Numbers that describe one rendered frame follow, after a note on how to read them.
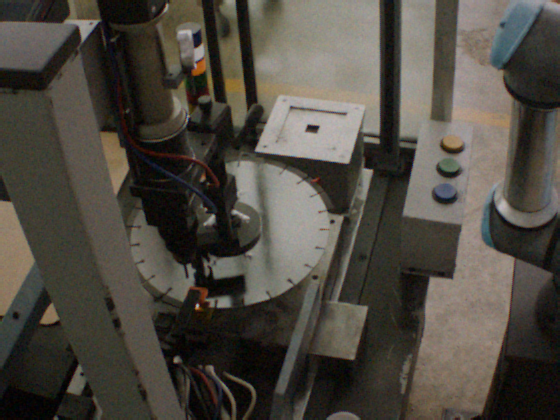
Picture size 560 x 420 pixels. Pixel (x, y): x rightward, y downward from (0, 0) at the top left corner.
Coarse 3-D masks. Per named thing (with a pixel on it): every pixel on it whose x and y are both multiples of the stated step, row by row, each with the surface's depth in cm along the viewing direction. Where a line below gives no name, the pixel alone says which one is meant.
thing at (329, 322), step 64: (128, 64) 91; (192, 64) 91; (192, 192) 102; (384, 192) 167; (192, 256) 115; (192, 320) 128; (256, 320) 134; (320, 320) 137; (256, 384) 136; (320, 384) 135
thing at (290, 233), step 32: (256, 192) 141; (288, 192) 141; (288, 224) 135; (320, 224) 135; (160, 256) 132; (224, 256) 131; (256, 256) 131; (288, 256) 130; (320, 256) 130; (160, 288) 127; (224, 288) 127; (256, 288) 126; (288, 288) 126
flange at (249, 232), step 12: (240, 204) 138; (204, 216) 136; (252, 216) 136; (204, 228) 134; (216, 228) 133; (240, 228) 134; (252, 228) 134; (240, 240) 132; (252, 240) 132; (216, 252) 132; (228, 252) 131
